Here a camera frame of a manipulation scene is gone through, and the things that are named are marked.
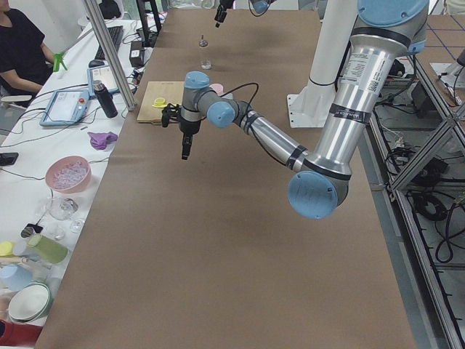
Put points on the clear wine glass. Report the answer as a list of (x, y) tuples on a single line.
[(61, 208)]

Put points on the aluminium frame post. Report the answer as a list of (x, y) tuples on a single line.
[(105, 41)]

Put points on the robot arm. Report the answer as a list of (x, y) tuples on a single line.
[(256, 7), (357, 46)]

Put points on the black water bottle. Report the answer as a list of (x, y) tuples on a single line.
[(105, 99)]

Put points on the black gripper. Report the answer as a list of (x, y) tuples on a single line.
[(221, 9), (188, 127)]

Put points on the blue teach pendant far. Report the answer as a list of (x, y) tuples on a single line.
[(103, 74)]

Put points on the light blue cup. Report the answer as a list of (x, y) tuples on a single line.
[(16, 277)]

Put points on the purple cloth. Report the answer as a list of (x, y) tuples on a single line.
[(100, 140)]

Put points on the pink bowl with ice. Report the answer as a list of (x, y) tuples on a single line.
[(70, 174)]

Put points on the lemon slice at board top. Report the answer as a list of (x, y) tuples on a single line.
[(159, 102)]

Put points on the pink plastic cup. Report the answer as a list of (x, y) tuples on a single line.
[(218, 88)]

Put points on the person in black shirt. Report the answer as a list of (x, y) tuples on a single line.
[(26, 61)]

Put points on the white green bowl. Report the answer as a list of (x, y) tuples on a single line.
[(31, 303)]

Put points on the green cup lying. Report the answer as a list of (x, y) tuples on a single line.
[(47, 249)]

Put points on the wooden cutting board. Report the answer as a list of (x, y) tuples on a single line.
[(158, 95)]

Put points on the green handled grabber tool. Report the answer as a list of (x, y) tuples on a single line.
[(59, 62)]

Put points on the blue teach pendant near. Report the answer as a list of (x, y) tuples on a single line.
[(66, 107)]

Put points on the blue teach pendant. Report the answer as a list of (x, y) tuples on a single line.
[(66, 107), (103, 74)]

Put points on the glass sauce bottle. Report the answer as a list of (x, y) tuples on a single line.
[(203, 46)]

